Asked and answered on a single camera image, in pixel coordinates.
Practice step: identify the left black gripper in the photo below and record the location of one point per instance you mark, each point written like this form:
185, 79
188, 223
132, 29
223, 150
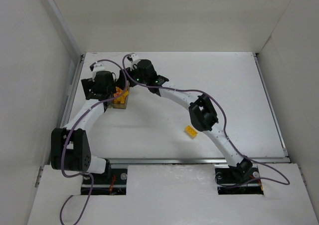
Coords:
97, 95

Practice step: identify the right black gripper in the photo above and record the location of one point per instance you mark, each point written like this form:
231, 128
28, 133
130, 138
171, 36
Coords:
132, 79

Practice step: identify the yellow butterfly print lego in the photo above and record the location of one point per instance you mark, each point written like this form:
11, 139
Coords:
118, 92

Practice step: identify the yellow square lego brick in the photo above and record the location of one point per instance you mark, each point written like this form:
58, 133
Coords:
122, 99

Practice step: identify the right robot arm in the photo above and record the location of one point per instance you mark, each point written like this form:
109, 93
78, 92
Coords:
203, 115

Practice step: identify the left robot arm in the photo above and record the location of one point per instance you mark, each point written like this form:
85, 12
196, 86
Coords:
70, 148

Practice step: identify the grey transparent container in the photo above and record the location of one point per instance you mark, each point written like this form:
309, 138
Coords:
115, 103

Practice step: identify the orange transparent container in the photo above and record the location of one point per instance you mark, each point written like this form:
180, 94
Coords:
106, 105

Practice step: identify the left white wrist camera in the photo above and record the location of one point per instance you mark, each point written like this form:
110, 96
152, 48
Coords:
95, 68

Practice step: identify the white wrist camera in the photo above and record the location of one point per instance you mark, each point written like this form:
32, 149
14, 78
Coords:
95, 68
133, 58

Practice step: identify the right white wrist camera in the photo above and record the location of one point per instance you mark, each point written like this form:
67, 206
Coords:
133, 58

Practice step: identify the aluminium front rail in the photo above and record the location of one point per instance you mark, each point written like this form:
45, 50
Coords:
154, 161

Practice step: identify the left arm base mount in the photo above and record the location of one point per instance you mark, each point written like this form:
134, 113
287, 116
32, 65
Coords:
112, 184

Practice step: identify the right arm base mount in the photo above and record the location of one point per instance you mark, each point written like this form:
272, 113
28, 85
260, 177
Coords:
227, 184

